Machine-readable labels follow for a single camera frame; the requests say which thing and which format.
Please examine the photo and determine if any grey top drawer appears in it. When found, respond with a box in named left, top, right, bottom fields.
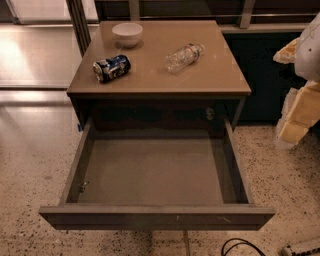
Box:
left=39, top=119, right=275, bottom=231

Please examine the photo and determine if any white ceramic bowl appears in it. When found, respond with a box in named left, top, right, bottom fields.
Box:
left=112, top=22, right=143, bottom=48

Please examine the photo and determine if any brown drawer cabinet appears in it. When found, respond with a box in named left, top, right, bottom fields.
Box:
left=67, top=21, right=251, bottom=127

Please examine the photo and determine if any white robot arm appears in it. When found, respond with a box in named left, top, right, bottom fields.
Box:
left=273, top=13, right=320, bottom=149

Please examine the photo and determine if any clear plastic water bottle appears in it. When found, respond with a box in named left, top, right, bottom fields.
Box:
left=164, top=43, right=205, bottom=74

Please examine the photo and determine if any black floor cable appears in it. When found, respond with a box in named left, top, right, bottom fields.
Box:
left=221, top=237, right=267, bottom=256

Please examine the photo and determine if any blue soda can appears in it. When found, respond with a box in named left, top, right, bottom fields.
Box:
left=93, top=55, right=131, bottom=83

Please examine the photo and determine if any grey power strip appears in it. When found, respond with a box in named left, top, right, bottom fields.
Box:
left=281, top=238, right=320, bottom=256

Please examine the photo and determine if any dark metal railing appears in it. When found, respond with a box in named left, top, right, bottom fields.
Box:
left=64, top=0, right=320, bottom=52

